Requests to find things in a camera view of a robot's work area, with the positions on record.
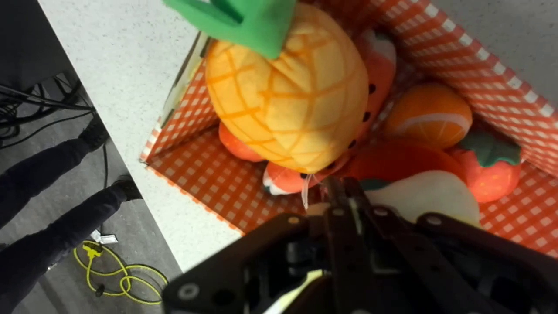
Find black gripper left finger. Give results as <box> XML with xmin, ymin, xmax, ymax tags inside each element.
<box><xmin>161</xmin><ymin>178</ymin><xmax>364</xmax><ymax>314</ymax></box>

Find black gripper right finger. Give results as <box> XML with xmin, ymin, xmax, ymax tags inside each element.
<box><xmin>344</xmin><ymin>177</ymin><xmax>558</xmax><ymax>314</ymax></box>

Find red-orange round plush toy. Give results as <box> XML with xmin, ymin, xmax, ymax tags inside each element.
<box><xmin>346</xmin><ymin>138</ymin><xmax>467</xmax><ymax>189</ymax></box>

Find white pear plush toy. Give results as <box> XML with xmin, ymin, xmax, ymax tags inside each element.
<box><xmin>364</xmin><ymin>170</ymin><xmax>482</xmax><ymax>231</ymax></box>

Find orange checkered basket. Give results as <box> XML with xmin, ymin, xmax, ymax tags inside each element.
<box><xmin>139</xmin><ymin>0</ymin><xmax>558</xmax><ymax>259</ymax></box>

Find coral plush with green leaf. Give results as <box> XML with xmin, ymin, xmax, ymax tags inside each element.
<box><xmin>454</xmin><ymin>124</ymin><xmax>524</xmax><ymax>206</ymax></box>

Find orange slice plush toy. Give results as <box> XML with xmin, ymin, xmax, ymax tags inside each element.
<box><xmin>381</xmin><ymin>82</ymin><xmax>474</xmax><ymax>150</ymax></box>

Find pineapple plush toy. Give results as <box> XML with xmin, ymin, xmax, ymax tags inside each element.
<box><xmin>161</xmin><ymin>0</ymin><xmax>371</xmax><ymax>175</ymax></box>

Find person leg in dark trousers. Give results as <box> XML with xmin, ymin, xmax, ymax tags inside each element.
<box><xmin>0</xmin><ymin>119</ymin><xmax>111</xmax><ymax>231</ymax></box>
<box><xmin>0</xmin><ymin>173</ymin><xmax>142</xmax><ymax>314</ymax></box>

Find yellow cable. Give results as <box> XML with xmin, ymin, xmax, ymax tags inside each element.
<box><xmin>71</xmin><ymin>239</ymin><xmax>170</xmax><ymax>309</ymax></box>

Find black floor cables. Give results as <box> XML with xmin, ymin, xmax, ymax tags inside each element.
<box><xmin>0</xmin><ymin>72</ymin><xmax>97</xmax><ymax>150</ymax></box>

